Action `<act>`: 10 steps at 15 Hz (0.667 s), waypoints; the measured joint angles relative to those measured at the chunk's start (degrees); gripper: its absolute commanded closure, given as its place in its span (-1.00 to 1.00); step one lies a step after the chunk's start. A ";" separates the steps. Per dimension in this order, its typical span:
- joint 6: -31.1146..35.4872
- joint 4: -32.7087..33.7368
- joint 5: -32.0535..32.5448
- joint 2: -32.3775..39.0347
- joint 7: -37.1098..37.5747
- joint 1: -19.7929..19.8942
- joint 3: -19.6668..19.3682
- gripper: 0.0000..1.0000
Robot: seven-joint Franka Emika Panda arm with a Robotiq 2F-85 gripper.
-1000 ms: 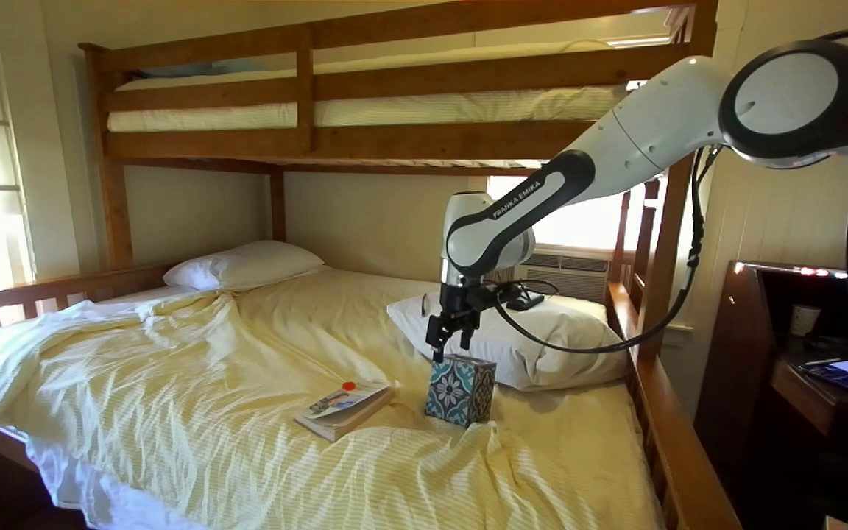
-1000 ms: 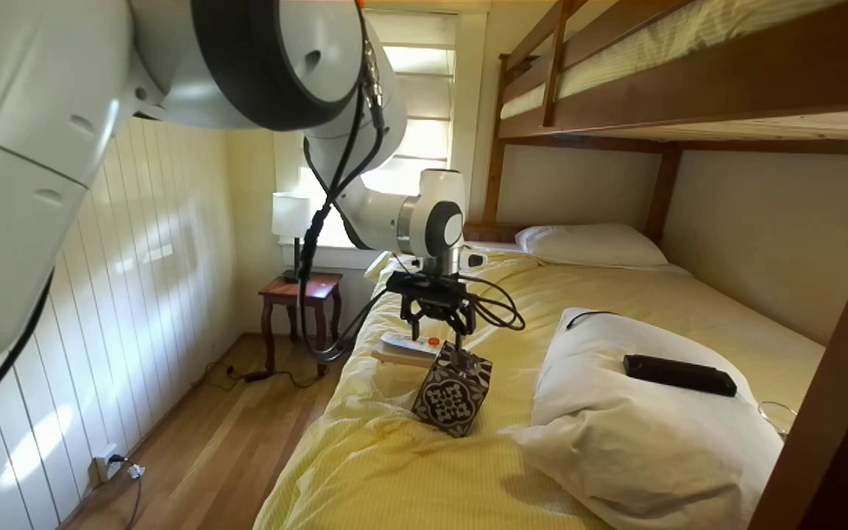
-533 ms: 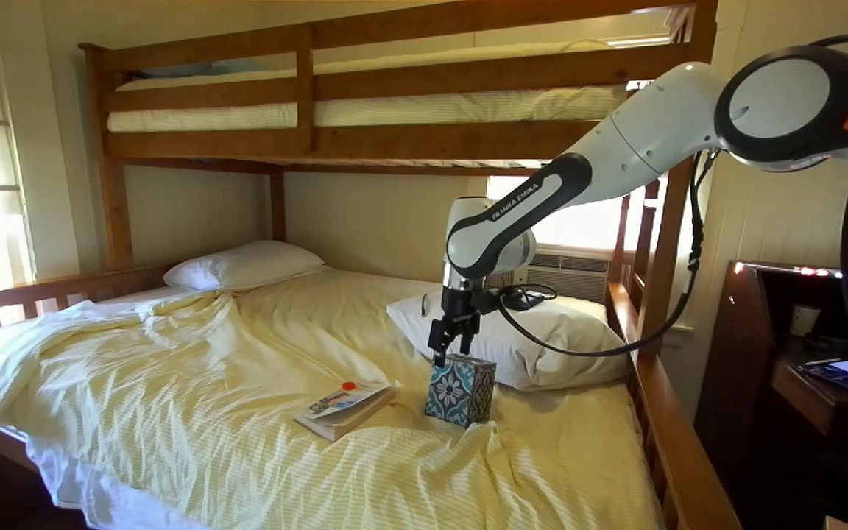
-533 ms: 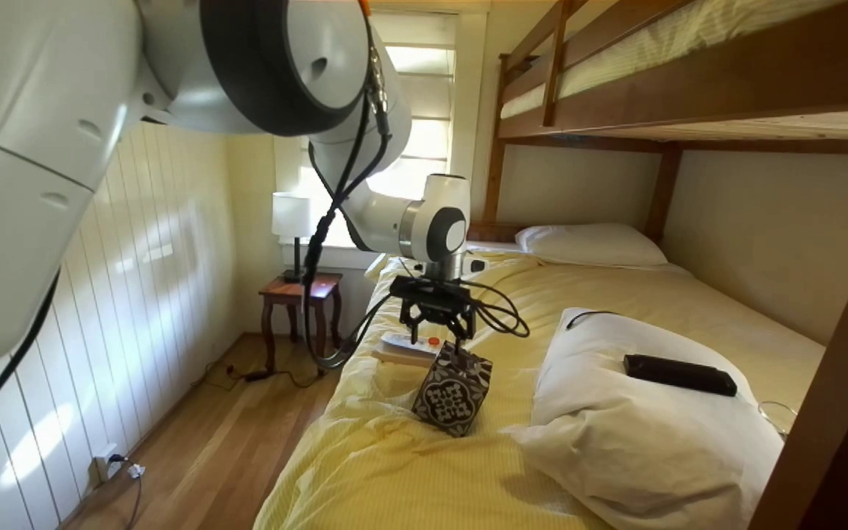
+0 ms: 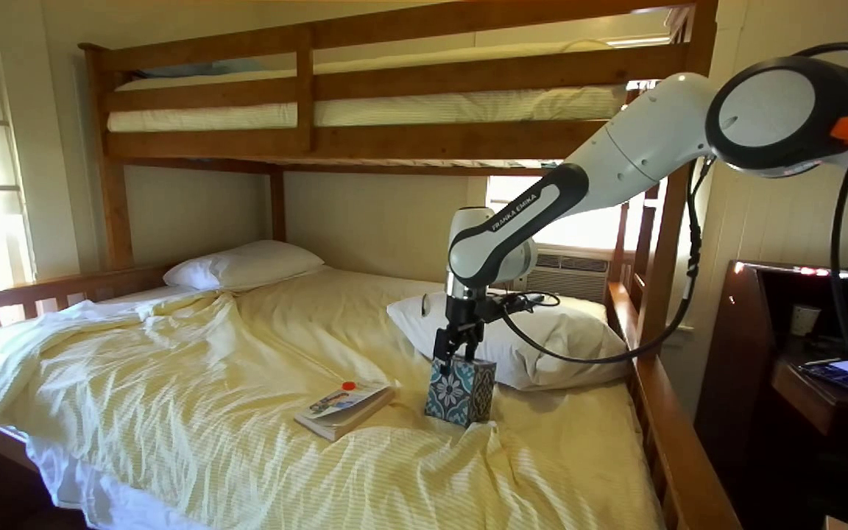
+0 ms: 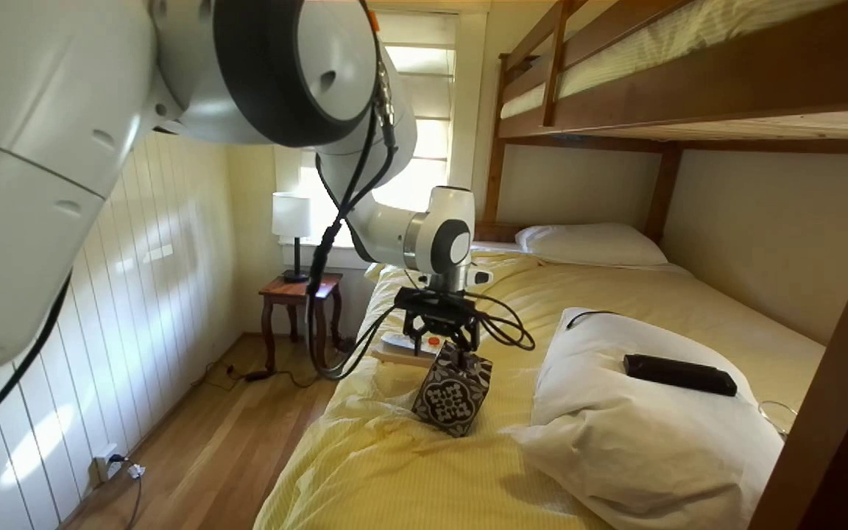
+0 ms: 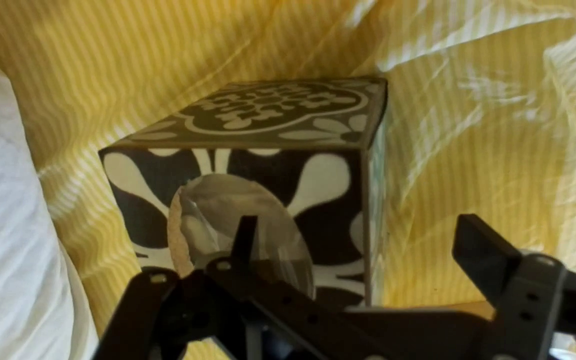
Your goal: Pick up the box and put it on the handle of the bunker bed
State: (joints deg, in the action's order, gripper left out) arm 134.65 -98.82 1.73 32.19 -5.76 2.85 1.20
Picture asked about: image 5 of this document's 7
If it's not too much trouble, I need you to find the black remote control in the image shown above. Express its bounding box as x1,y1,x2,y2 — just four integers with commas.
513,287,557,312

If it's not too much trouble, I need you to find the bunk mattress with pale sheet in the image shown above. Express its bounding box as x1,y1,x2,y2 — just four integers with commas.
105,5,683,136

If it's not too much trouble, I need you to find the large crumpled white pillow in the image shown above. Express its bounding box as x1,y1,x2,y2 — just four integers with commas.
382,287,633,393

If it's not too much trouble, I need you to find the wooden bunk bed frame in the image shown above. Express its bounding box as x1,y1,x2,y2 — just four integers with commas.
0,0,745,530

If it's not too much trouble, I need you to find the thin book with orange dot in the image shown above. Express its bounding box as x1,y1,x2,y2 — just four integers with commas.
290,376,399,445

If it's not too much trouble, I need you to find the pale yellow blanket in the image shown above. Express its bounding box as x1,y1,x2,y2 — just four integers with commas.
0,265,667,530

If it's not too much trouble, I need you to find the dark wooden desk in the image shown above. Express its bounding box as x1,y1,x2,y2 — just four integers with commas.
691,256,848,530

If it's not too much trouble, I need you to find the flat white pillow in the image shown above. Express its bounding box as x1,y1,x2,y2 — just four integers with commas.
158,237,330,293

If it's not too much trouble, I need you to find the white bed sheet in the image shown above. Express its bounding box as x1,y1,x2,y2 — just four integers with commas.
19,429,205,530

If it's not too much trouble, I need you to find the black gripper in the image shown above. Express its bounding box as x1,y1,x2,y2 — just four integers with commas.
430,290,498,367

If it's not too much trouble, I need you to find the white wall air conditioner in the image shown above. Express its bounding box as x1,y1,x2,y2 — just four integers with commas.
524,246,614,304

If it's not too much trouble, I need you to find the white cup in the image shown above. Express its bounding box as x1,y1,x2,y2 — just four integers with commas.
785,299,823,342

